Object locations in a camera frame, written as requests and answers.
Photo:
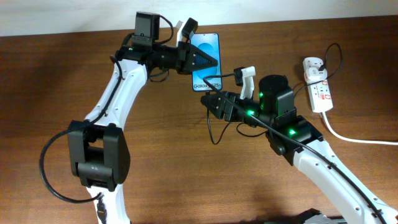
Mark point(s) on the white power strip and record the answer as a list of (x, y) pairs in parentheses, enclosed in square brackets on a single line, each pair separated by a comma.
[(320, 96)]

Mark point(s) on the white charger adapter plug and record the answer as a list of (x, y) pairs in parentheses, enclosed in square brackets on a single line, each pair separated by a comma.
[(312, 70)]

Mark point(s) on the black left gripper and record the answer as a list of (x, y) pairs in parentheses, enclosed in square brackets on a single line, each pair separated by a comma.
[(183, 66)]

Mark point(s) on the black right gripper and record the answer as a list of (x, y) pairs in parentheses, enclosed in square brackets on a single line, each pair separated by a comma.
[(226, 107)]

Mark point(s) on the black base bracket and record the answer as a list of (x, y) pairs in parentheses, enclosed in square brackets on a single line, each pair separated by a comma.
[(313, 216)]

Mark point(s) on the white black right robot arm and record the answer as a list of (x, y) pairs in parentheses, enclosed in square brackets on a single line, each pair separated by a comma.
[(303, 146)]

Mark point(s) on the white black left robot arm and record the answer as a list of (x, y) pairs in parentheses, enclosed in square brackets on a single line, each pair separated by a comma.
[(99, 155)]

